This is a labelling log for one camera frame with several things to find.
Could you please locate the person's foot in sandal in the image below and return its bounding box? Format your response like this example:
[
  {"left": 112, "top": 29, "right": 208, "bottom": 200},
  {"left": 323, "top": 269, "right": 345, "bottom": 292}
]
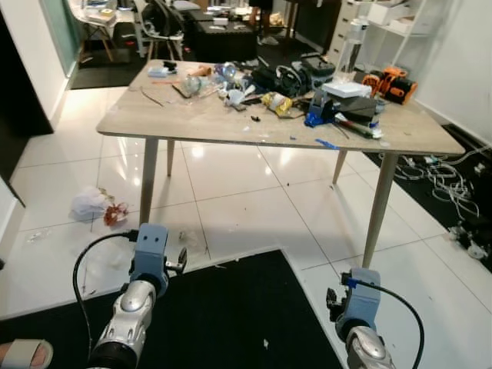
[{"left": 0, "top": 338, "right": 54, "bottom": 369}]

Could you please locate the tangle of white cables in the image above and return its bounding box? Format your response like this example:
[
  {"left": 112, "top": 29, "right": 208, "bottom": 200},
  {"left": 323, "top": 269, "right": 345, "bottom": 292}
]
[{"left": 391, "top": 145, "right": 492, "bottom": 225}]

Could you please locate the light wooden table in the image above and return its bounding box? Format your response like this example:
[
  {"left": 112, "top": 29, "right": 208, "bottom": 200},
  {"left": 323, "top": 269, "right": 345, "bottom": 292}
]
[{"left": 96, "top": 60, "right": 466, "bottom": 269}]

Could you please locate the orange and black power tool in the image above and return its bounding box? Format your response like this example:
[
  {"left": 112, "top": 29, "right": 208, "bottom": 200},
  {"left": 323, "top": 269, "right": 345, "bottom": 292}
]
[{"left": 361, "top": 65, "right": 418, "bottom": 105}]

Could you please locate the white table with wooden legs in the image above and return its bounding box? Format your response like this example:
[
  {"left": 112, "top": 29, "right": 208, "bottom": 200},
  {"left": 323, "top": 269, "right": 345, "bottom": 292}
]
[{"left": 68, "top": 0, "right": 141, "bottom": 64}]

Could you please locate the white flat box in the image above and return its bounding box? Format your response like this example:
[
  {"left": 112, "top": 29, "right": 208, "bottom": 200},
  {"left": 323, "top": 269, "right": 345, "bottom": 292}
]
[{"left": 322, "top": 80, "right": 373, "bottom": 100}]

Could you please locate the white shelf unit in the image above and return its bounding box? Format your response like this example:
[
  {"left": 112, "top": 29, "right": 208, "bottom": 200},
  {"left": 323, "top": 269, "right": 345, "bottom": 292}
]
[{"left": 329, "top": 0, "right": 433, "bottom": 79}]

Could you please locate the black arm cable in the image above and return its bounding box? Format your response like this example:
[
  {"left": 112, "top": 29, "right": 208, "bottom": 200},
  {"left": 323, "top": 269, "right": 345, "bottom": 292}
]
[
  {"left": 360, "top": 280, "right": 426, "bottom": 369},
  {"left": 72, "top": 230, "right": 140, "bottom": 317}
]

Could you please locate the black headset bundle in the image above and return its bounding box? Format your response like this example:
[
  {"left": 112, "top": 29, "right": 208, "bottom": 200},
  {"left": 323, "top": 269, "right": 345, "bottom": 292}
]
[{"left": 252, "top": 61, "right": 310, "bottom": 98}]

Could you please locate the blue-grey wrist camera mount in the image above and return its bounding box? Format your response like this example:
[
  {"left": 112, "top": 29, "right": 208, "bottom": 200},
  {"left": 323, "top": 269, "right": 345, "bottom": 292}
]
[
  {"left": 128, "top": 224, "right": 170, "bottom": 288},
  {"left": 337, "top": 268, "right": 382, "bottom": 340}
]

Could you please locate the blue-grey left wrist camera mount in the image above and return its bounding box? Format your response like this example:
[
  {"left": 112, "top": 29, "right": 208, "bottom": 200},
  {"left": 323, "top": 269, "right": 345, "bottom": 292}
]
[{"left": 128, "top": 224, "right": 170, "bottom": 288}]

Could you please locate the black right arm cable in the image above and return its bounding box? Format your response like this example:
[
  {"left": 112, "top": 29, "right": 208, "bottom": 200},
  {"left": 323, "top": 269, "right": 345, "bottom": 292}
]
[{"left": 360, "top": 280, "right": 426, "bottom": 369}]

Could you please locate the yellow crumpled packet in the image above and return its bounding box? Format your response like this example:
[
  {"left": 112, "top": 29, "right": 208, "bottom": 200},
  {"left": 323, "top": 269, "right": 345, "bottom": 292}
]
[{"left": 261, "top": 91, "right": 294, "bottom": 117}]

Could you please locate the crushed clear plastic bottle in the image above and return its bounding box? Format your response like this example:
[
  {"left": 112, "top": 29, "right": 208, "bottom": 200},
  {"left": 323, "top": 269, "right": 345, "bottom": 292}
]
[{"left": 214, "top": 62, "right": 240, "bottom": 86}]

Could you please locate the tall clear plastic bottle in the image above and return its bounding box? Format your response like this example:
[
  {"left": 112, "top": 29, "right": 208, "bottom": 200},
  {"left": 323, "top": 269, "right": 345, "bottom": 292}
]
[{"left": 337, "top": 18, "right": 371, "bottom": 85}]

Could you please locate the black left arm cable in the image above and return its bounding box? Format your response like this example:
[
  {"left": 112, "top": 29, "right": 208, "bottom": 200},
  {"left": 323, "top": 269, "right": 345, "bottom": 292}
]
[{"left": 72, "top": 230, "right": 140, "bottom": 317}]

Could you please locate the clear plastic wrapper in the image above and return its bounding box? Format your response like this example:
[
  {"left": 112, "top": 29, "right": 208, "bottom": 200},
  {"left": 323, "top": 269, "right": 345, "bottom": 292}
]
[{"left": 26, "top": 228, "right": 52, "bottom": 246}]

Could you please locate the black low cabinet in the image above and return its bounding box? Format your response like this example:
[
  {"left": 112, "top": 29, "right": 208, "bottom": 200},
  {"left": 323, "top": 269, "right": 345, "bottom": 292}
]
[{"left": 188, "top": 18, "right": 259, "bottom": 65}]

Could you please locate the red crumpled wrapper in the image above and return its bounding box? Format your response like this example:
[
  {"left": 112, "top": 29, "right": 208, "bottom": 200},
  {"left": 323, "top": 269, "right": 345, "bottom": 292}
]
[{"left": 101, "top": 203, "right": 130, "bottom": 227}]

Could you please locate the black rug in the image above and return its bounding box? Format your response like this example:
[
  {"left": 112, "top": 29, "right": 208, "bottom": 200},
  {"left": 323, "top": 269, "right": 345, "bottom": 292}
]
[{"left": 0, "top": 247, "right": 344, "bottom": 369}]

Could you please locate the white plastic bag trash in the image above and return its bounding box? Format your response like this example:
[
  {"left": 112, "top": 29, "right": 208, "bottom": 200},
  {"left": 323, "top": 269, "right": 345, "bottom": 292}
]
[{"left": 71, "top": 186, "right": 116, "bottom": 221}]

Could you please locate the blue bench vise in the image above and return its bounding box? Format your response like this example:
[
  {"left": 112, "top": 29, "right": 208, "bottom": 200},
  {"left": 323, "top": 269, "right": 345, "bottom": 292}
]
[{"left": 304, "top": 95, "right": 337, "bottom": 128}]

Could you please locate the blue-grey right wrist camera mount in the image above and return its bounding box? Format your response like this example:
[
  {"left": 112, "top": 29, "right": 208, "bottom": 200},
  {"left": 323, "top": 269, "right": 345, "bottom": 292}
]
[{"left": 337, "top": 268, "right": 382, "bottom": 340}]

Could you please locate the black power adapter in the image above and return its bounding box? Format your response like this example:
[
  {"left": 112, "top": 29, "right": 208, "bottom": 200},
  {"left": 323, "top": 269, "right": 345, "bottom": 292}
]
[{"left": 452, "top": 221, "right": 492, "bottom": 264}]

